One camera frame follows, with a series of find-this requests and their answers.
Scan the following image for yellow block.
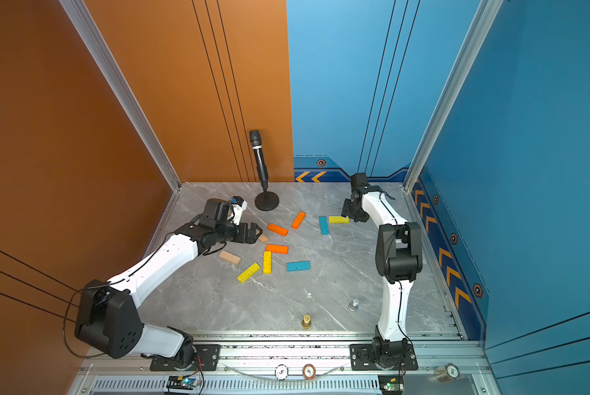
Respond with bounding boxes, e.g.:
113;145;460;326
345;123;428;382
263;251;272;274
328;216;350;224

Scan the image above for teal block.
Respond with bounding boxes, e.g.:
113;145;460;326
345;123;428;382
287;261;311;273
319;216;329;235

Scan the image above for orange block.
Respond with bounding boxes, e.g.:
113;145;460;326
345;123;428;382
267;223;288;237
265;244;289;254
292;212;306;230

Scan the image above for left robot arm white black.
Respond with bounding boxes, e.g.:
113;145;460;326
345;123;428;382
74;219;264;370

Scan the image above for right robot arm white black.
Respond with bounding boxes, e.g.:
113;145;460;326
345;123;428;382
342;187;423;371

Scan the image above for tan block lower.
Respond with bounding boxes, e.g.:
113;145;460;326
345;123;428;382
218;251;242;265

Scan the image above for yellow block diagonal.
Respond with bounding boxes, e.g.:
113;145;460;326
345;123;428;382
237;263;260;284

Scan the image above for yellow block upright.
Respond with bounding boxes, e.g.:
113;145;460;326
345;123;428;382
263;251;272;274

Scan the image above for black microphone on stand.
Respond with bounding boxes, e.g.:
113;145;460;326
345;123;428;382
249;130;279;212

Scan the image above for silver cylinder weight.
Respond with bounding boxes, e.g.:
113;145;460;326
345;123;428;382
348;299;359;312

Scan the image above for brass cylinder weight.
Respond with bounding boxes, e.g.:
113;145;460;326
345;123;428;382
301;314;311;329

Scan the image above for white round disc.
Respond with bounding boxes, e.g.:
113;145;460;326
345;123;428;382
274;364;289;380

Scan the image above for left green circuit board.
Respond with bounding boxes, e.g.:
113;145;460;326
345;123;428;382
166;375;203;393

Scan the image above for green circuit board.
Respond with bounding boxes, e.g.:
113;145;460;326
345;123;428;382
166;375;203;393
378;375;404;395

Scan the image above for copper round disc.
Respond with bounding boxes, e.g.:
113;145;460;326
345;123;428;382
302;364;316;380

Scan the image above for right green circuit board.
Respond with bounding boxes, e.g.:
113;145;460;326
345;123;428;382
378;375;404;395

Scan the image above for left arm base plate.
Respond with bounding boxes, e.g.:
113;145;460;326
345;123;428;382
149;344;221;372

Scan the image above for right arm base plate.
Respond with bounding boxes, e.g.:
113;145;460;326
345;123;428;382
349;342;418;371

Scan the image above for aluminium front rail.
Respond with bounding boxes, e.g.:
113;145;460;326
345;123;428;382
77;330;488;376

